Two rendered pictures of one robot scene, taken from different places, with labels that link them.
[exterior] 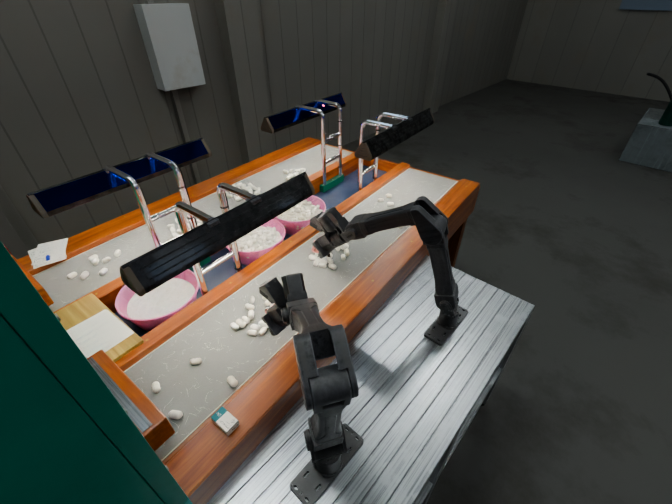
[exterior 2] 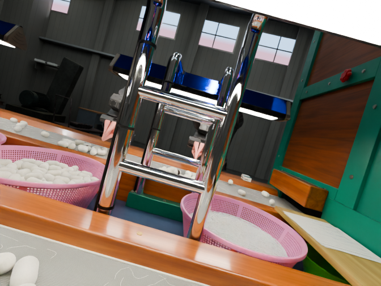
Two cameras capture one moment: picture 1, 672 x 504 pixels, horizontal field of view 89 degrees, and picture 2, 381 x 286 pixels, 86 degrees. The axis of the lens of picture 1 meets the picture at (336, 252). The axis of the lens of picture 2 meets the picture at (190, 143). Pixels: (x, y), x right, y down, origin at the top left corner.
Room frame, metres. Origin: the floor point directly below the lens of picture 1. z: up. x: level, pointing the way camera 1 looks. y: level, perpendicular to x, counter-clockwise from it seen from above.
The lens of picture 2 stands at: (1.24, 0.88, 0.92)
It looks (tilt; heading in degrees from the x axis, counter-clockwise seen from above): 3 degrees down; 234
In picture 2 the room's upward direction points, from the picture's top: 16 degrees clockwise
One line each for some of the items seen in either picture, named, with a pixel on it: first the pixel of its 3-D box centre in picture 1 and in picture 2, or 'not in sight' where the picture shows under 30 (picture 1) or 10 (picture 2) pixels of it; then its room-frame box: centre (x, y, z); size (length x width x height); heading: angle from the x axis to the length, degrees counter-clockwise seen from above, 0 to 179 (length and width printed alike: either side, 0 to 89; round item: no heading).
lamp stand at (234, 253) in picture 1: (229, 258); (183, 136); (0.88, 0.35, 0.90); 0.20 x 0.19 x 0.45; 143
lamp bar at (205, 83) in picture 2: (234, 220); (200, 87); (0.83, 0.29, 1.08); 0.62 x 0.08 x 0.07; 143
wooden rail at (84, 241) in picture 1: (210, 200); not in sight; (1.67, 0.69, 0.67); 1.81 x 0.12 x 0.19; 143
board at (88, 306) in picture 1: (91, 330); (337, 244); (0.69, 0.75, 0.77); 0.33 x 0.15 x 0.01; 53
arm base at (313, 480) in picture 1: (328, 456); not in sight; (0.35, 0.02, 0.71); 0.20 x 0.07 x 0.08; 138
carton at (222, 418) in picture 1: (225, 420); (246, 177); (0.41, 0.27, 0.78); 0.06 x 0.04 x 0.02; 53
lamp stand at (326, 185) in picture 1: (320, 145); not in sight; (1.90, 0.09, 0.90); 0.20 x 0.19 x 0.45; 143
